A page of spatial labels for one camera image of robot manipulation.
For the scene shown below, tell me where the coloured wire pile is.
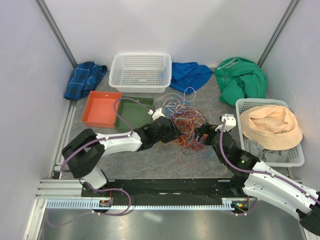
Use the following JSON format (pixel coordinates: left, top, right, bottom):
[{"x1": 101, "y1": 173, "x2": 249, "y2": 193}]
[{"x1": 153, "y1": 86, "x2": 216, "y2": 173}]

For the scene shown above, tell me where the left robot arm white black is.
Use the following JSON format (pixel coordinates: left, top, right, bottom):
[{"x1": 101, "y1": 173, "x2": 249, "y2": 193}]
[{"x1": 61, "y1": 116, "x2": 182, "y2": 197}]

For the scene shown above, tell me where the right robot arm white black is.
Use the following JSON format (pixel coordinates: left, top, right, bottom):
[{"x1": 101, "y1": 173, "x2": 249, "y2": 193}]
[{"x1": 194, "y1": 123, "x2": 320, "y2": 236}]

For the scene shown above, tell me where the green plastic tray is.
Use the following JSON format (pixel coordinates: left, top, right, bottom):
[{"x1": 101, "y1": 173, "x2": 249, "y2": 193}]
[{"x1": 114, "y1": 96, "x2": 154, "y2": 133}]

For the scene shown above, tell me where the bright blue cloth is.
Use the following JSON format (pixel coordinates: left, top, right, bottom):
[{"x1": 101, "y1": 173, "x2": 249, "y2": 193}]
[{"x1": 169, "y1": 62, "x2": 213, "y2": 95}]

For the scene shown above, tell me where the green garment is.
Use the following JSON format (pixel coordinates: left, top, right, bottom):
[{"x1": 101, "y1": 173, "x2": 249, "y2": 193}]
[{"x1": 213, "y1": 57, "x2": 268, "y2": 107}]

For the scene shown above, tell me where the white perforated basket rear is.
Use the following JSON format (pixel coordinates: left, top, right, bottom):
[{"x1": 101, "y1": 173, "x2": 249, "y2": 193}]
[{"x1": 108, "y1": 53, "x2": 172, "y2": 93}]

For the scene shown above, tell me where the white perforated basket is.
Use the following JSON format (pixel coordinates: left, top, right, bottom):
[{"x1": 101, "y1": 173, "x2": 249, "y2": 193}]
[
  {"x1": 108, "y1": 53, "x2": 172, "y2": 93},
  {"x1": 235, "y1": 98, "x2": 305, "y2": 168}
]

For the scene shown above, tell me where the grey cloth in basket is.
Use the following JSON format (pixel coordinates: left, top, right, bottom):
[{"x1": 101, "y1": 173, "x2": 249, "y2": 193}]
[{"x1": 244, "y1": 139, "x2": 290, "y2": 163}]

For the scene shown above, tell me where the orange plastic tray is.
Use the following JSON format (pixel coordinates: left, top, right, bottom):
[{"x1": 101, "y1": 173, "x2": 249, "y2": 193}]
[{"x1": 81, "y1": 91, "x2": 122, "y2": 129}]

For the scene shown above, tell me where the white perforated basket right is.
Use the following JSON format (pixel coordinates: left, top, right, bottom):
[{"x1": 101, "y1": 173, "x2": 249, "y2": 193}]
[{"x1": 235, "y1": 98, "x2": 305, "y2": 168}]

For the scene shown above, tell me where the peach bucket hat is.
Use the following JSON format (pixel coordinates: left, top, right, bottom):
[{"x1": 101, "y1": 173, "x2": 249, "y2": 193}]
[{"x1": 240, "y1": 104, "x2": 303, "y2": 151}]

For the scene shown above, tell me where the blue plaid cloth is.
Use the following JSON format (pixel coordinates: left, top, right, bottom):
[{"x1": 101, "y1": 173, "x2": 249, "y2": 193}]
[{"x1": 63, "y1": 61, "x2": 108, "y2": 100}]

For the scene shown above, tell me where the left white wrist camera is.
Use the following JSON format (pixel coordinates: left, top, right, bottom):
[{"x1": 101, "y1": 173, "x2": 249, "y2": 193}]
[{"x1": 148, "y1": 107, "x2": 165, "y2": 121}]

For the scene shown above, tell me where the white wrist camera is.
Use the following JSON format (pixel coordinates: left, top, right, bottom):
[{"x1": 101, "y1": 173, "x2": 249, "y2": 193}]
[
  {"x1": 148, "y1": 107, "x2": 165, "y2": 121},
  {"x1": 215, "y1": 113, "x2": 237, "y2": 132}
]

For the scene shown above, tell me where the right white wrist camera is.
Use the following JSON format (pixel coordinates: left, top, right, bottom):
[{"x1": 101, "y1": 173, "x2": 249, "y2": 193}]
[{"x1": 215, "y1": 113, "x2": 237, "y2": 132}]

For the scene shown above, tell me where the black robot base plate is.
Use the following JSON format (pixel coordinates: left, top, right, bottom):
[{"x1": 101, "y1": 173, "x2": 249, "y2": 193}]
[{"x1": 81, "y1": 177, "x2": 247, "y2": 205}]

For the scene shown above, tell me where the slotted cable duct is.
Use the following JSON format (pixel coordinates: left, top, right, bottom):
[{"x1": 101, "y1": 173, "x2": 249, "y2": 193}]
[{"x1": 46, "y1": 199, "x2": 235, "y2": 211}]

